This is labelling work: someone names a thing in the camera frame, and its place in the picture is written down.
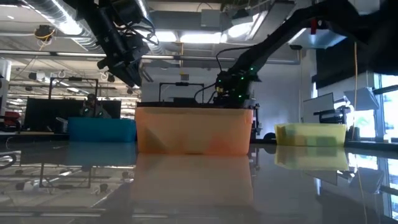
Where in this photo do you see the orange plastic bin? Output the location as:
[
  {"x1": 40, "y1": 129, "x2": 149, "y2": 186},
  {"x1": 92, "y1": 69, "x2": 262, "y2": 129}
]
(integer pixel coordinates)
[{"x1": 134, "y1": 107, "x2": 253, "y2": 156}]

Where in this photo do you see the silver rectangular ceiling duct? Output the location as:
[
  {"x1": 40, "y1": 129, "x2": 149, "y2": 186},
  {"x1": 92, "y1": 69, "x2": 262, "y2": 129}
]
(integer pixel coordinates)
[{"x1": 267, "y1": 0, "x2": 348, "y2": 50}]

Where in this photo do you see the silver round ceiling duct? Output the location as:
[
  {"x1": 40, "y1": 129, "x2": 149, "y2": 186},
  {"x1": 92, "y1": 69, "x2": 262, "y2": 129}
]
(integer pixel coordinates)
[{"x1": 23, "y1": 0, "x2": 141, "y2": 54}]

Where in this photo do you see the ceiling cable reel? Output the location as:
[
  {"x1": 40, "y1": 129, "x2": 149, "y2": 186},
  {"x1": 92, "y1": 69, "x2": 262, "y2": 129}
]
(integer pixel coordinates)
[{"x1": 34, "y1": 24, "x2": 57, "y2": 43}]

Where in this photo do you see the blue plastic bin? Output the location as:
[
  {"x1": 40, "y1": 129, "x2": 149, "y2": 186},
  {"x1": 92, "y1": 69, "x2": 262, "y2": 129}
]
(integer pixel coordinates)
[{"x1": 67, "y1": 117, "x2": 137, "y2": 143}]

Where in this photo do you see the person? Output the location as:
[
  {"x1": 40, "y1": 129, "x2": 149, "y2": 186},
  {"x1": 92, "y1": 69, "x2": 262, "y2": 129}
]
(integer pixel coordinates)
[{"x1": 80, "y1": 93, "x2": 111, "y2": 119}]

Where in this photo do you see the black equipment stand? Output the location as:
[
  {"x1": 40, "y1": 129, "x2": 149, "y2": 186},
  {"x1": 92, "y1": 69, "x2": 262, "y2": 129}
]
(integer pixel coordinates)
[{"x1": 251, "y1": 105, "x2": 264, "y2": 141}]

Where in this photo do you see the window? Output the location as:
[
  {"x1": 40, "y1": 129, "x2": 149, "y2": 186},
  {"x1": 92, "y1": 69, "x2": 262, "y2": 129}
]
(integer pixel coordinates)
[{"x1": 373, "y1": 73, "x2": 398, "y2": 139}]

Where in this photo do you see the yellow plastic bin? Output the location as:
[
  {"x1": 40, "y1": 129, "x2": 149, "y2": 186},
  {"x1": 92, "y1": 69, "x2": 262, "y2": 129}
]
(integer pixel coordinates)
[{"x1": 274, "y1": 123, "x2": 347, "y2": 147}]

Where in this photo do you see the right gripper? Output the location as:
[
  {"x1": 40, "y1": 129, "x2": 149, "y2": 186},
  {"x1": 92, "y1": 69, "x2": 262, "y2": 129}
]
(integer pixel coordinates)
[{"x1": 214, "y1": 67, "x2": 259, "y2": 107}]

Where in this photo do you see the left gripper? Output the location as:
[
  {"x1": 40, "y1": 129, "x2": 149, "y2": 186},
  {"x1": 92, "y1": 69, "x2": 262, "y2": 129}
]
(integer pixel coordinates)
[{"x1": 96, "y1": 40, "x2": 150, "y2": 87}]

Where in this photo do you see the black metal frame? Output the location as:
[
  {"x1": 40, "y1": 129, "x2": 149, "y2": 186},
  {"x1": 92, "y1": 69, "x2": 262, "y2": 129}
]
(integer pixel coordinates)
[
  {"x1": 159, "y1": 82, "x2": 205, "y2": 103},
  {"x1": 48, "y1": 77, "x2": 99, "y2": 101}
]

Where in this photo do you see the grey ceiling box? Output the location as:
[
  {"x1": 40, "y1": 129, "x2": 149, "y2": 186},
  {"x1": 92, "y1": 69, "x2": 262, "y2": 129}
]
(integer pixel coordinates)
[{"x1": 200, "y1": 9, "x2": 222, "y2": 28}]

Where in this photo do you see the horizontal steel pipe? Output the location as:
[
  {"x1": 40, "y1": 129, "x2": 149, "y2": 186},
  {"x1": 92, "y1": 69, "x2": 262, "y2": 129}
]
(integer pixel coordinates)
[{"x1": 0, "y1": 49, "x2": 301, "y2": 65}]

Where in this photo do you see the ceiling light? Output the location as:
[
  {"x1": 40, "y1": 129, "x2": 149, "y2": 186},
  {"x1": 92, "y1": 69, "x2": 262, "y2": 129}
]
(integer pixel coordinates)
[{"x1": 154, "y1": 30, "x2": 223, "y2": 44}]

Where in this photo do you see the black workstation table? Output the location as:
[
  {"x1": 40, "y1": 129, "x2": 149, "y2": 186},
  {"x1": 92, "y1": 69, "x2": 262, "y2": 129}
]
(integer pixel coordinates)
[{"x1": 136, "y1": 97, "x2": 218, "y2": 109}]

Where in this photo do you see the white monitor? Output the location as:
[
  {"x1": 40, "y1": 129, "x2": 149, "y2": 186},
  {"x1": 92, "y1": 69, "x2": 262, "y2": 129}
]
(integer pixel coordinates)
[{"x1": 303, "y1": 92, "x2": 335, "y2": 124}]

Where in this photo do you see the red-orange block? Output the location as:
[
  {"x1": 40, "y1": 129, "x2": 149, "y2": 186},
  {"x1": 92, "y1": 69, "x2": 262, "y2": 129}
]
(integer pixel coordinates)
[{"x1": 211, "y1": 138, "x2": 231, "y2": 155}]

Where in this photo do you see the red chair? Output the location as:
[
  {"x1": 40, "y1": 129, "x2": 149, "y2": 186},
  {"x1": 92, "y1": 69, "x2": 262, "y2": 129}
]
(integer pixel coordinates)
[{"x1": 4, "y1": 111, "x2": 22, "y2": 130}]

